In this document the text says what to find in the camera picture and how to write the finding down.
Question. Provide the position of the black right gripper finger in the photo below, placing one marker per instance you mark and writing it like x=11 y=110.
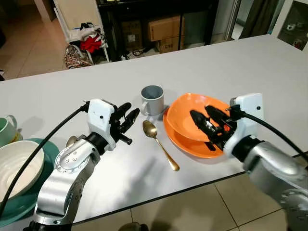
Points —
x=214 y=112
x=199 y=122

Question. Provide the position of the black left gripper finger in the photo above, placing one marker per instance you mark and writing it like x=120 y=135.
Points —
x=131 y=118
x=124 y=109

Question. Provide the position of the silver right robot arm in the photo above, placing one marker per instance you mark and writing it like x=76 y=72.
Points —
x=269 y=163

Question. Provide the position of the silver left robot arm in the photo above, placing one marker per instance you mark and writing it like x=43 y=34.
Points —
x=67 y=173

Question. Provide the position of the orange bowl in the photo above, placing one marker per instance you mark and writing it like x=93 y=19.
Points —
x=185 y=115

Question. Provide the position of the gold metal spoon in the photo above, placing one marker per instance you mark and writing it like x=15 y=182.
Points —
x=149 y=129

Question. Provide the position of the orange plate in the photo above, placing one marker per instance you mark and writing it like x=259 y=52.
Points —
x=185 y=144

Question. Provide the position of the grey mug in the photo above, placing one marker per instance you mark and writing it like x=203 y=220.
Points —
x=153 y=102

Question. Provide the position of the patterned brown bag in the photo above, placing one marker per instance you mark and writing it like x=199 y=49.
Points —
x=77 y=57

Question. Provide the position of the red cloth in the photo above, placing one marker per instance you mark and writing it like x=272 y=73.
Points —
x=90 y=44

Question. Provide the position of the dark cardboard box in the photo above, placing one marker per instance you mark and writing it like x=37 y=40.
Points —
x=131 y=34

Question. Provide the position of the teal plate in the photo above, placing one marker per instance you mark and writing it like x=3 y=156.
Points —
x=48 y=154

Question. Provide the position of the small brown cardboard box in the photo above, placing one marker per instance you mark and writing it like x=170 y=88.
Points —
x=169 y=45

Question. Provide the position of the large brown cardboard box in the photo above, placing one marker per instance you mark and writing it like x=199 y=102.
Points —
x=164 y=29

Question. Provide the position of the black shelf unit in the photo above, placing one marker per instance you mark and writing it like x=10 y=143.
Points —
x=115 y=12

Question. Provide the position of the dark curtain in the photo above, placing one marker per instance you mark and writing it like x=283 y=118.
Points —
x=260 y=17

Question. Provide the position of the beige board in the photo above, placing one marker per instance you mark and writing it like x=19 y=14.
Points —
x=77 y=12

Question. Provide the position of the white bowl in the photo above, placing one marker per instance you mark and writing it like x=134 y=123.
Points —
x=14 y=168

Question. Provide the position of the pale green mug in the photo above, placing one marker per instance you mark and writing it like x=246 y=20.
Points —
x=6 y=130

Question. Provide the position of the white glass door cabinet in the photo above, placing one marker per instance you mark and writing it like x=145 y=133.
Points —
x=293 y=24

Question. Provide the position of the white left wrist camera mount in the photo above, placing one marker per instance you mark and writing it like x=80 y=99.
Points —
x=101 y=118

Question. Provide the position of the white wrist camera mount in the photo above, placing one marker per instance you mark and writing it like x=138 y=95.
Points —
x=101 y=118
x=249 y=113

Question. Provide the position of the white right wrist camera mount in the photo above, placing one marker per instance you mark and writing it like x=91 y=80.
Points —
x=249 y=113

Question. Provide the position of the white rack frame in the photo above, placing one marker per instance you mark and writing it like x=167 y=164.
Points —
x=72 y=33

